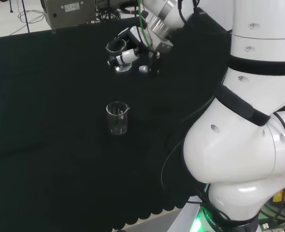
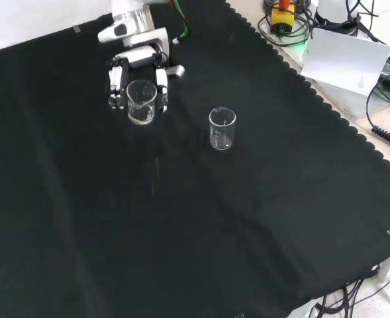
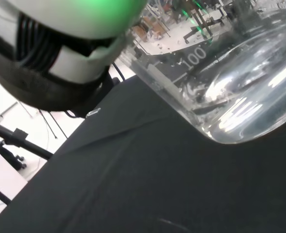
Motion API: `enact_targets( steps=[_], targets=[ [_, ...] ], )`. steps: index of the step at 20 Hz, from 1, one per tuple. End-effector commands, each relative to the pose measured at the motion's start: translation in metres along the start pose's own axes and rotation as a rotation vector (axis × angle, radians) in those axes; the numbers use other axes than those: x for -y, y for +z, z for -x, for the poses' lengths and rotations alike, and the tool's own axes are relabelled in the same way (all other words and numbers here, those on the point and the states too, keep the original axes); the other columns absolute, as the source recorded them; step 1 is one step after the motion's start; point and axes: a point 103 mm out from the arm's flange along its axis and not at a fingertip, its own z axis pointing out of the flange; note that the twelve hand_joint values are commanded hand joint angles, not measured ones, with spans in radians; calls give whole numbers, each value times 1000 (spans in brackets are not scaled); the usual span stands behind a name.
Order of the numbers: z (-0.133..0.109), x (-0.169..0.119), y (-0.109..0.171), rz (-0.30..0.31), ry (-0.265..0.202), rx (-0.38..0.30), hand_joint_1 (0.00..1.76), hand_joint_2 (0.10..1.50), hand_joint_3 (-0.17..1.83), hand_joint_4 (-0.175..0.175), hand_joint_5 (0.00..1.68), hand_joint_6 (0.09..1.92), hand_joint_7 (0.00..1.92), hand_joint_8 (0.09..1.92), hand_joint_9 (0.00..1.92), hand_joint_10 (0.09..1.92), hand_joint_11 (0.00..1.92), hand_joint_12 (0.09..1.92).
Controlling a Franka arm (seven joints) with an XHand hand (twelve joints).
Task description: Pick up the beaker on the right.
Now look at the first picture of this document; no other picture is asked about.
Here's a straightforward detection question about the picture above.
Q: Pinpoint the green hand cable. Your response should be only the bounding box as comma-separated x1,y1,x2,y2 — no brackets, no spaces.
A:
137,0,158,54

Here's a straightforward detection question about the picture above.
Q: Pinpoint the black bench cloth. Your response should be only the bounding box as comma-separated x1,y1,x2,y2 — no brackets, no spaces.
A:
0,7,233,231

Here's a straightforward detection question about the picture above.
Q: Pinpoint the clear glass beaker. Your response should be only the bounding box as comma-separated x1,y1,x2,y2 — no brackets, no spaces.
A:
105,101,131,136
105,38,134,73

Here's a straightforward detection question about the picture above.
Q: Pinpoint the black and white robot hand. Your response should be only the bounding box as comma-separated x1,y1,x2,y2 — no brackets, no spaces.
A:
107,26,174,78

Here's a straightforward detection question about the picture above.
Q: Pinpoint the grey metal box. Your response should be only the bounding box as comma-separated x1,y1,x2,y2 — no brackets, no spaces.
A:
40,0,97,31

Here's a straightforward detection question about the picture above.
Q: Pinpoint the black tripod leg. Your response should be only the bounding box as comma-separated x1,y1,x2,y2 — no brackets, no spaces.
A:
20,0,31,32

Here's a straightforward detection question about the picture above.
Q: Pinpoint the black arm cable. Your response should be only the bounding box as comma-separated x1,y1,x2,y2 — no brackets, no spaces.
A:
160,96,232,224

